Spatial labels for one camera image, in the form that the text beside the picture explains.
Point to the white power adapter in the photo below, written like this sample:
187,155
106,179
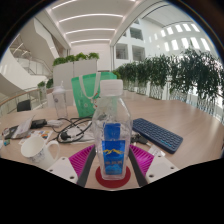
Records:
55,123

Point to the black power adapter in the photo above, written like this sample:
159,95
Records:
38,123

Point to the black chair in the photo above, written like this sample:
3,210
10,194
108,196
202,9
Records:
24,105

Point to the clear water bottle blue label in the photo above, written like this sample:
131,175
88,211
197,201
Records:
111,133

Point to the row of green hedge plants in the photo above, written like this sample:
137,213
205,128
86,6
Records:
173,76

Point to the green plants atop cabinet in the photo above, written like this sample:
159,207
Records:
75,57

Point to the white cabinet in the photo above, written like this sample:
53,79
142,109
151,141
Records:
75,71

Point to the green plant in brown planter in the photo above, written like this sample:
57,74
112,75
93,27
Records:
45,83

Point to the dark blue keyboard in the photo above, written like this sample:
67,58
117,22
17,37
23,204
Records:
156,134

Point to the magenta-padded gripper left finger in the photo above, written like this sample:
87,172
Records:
61,168

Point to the white ceramic mug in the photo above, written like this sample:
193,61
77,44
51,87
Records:
35,151

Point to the white card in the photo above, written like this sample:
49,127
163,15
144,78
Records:
155,150

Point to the small teal blue marker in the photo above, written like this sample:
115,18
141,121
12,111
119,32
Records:
6,142

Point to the green tote bag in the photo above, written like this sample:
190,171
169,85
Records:
83,100

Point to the clear tumbler white lid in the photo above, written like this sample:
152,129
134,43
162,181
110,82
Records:
60,103

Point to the black folder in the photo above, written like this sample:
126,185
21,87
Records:
7,132

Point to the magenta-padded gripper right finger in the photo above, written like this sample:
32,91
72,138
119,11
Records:
161,166

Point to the flat round red coaster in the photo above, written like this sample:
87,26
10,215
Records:
101,181

